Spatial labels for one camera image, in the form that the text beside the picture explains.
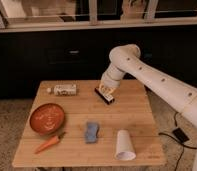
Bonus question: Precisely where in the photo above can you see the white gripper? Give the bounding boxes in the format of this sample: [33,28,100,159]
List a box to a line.
[99,73,120,96]

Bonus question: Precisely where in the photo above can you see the dark snack bar box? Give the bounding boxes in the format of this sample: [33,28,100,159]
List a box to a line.
[95,88,114,105]

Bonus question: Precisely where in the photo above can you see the white ceramic cup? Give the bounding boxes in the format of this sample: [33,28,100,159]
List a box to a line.
[115,130,136,161]

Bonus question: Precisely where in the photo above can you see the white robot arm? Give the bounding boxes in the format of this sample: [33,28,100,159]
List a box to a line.
[99,44,197,171]

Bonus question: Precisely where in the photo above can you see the white labelled bottle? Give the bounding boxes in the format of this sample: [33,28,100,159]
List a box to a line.
[46,84,77,96]

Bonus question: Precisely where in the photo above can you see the wooden table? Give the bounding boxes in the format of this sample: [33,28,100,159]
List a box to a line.
[12,80,166,168]

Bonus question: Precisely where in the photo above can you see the blue sponge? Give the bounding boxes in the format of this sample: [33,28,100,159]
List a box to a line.
[85,122,99,143]

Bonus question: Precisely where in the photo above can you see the red orange plate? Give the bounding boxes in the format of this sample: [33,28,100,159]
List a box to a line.
[29,103,65,135]

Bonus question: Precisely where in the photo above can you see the orange carrot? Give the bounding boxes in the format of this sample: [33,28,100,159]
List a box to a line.
[35,133,65,154]

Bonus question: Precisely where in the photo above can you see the black power adapter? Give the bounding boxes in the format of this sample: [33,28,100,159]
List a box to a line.
[172,128,189,143]

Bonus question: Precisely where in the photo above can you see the dark cabinet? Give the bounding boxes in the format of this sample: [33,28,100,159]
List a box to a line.
[0,25,197,99]

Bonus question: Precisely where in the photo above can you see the black cable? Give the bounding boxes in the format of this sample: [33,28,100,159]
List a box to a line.
[158,111,197,171]

